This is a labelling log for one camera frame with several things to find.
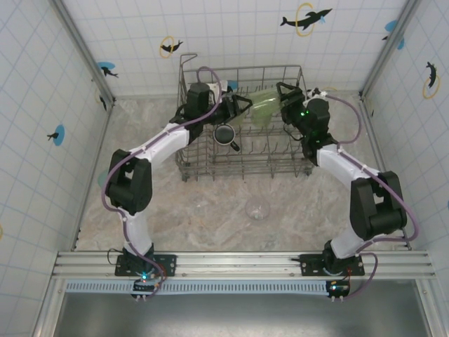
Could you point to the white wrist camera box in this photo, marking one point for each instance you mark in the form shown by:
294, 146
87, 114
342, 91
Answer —
315, 94
217, 87

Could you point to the black mug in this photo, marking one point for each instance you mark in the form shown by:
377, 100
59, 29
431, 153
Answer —
224, 135

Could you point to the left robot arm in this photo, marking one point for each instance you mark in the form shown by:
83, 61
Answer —
131, 182

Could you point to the pale green textured tumbler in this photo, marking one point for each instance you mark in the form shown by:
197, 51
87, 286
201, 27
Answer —
266, 97

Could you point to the brushed steel panel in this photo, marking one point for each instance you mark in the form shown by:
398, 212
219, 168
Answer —
245, 316

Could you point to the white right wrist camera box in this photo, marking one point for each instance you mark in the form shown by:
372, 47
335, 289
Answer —
315, 94

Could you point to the blue oval fish sticker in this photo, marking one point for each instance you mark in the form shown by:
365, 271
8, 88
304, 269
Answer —
232, 84
59, 135

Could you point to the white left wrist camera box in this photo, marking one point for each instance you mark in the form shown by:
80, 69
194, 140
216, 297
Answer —
217, 87

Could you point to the blue patch corner sticker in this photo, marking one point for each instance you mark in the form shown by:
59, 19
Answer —
391, 25

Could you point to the aluminium mounting rail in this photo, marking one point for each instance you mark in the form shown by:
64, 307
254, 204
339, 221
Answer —
228, 261

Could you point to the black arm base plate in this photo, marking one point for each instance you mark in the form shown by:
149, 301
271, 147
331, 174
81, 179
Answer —
308, 265
166, 265

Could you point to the blue oval shark sticker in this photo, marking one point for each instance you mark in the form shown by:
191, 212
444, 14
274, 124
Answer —
105, 67

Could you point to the aluminium table edge rail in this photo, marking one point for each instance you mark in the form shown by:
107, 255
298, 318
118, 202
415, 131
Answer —
147, 97
94, 140
380, 140

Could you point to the aluminium frame post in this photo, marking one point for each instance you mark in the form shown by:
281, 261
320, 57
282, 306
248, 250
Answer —
389, 49
84, 52

